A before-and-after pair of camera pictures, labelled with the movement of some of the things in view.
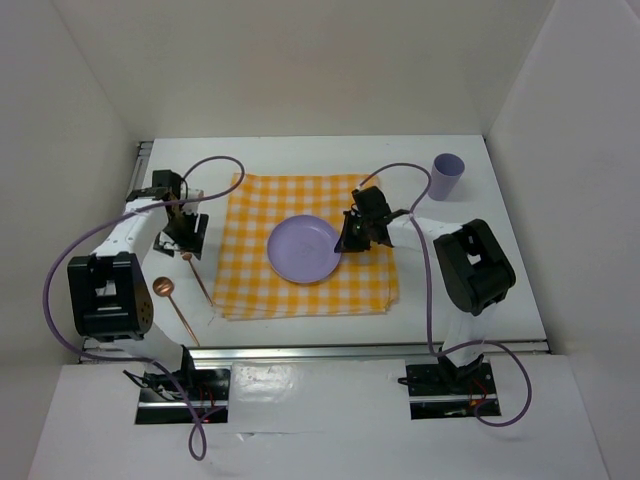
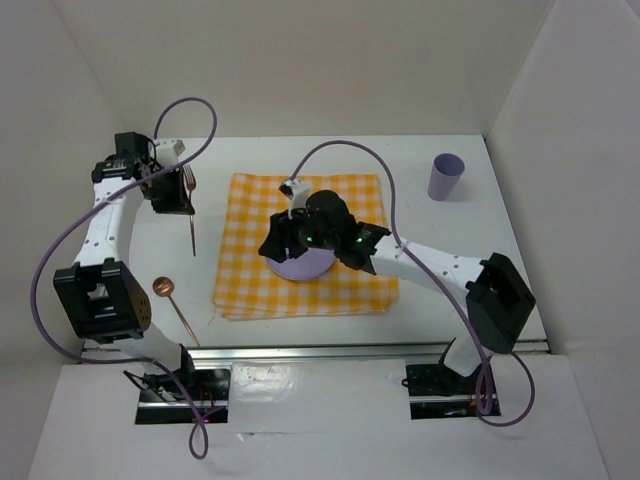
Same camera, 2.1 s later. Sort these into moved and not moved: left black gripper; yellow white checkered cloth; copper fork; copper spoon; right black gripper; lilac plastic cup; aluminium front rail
Moved: copper fork; right black gripper; left black gripper
Not moved: yellow white checkered cloth; lilac plastic cup; aluminium front rail; copper spoon
